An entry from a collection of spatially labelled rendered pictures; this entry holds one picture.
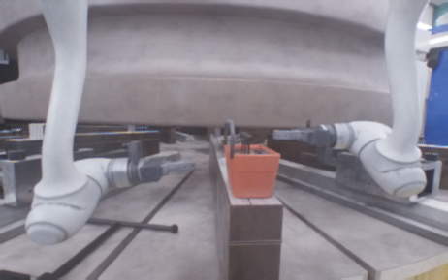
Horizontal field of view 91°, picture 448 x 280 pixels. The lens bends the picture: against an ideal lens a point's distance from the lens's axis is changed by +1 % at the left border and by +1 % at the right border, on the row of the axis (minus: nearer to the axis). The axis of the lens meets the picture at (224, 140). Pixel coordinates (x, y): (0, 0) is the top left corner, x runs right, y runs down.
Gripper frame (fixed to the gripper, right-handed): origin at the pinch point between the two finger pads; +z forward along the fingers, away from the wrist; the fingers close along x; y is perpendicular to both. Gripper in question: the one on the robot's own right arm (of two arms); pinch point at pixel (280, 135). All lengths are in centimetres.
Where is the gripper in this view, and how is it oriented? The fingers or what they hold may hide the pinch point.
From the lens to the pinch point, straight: 76.4
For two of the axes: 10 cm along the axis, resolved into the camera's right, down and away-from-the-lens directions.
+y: 0.3, -9.9, -1.1
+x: 0.9, 1.1, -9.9
